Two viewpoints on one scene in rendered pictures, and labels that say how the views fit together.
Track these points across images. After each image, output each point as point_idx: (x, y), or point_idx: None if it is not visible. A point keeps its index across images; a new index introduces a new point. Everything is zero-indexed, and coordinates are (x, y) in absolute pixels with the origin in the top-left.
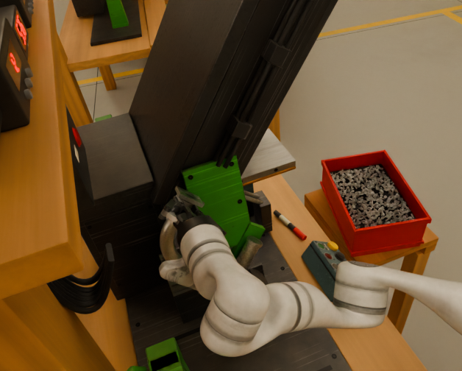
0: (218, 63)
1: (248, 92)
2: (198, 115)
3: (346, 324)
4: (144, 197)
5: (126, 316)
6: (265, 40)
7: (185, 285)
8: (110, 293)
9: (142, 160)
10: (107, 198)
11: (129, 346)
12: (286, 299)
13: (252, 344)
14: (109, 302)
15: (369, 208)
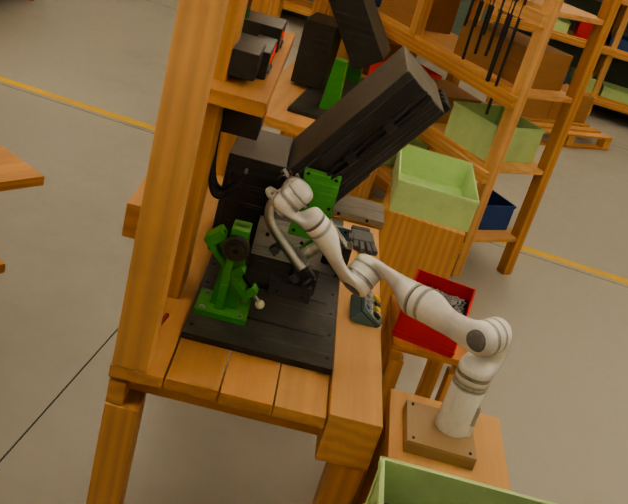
0: (357, 115)
1: (366, 140)
2: (332, 139)
3: (341, 264)
4: (274, 175)
5: (207, 260)
6: (388, 117)
7: (273, 204)
8: (203, 247)
9: (285, 158)
10: (254, 161)
11: (200, 271)
12: (318, 211)
13: (292, 213)
14: (200, 250)
15: None
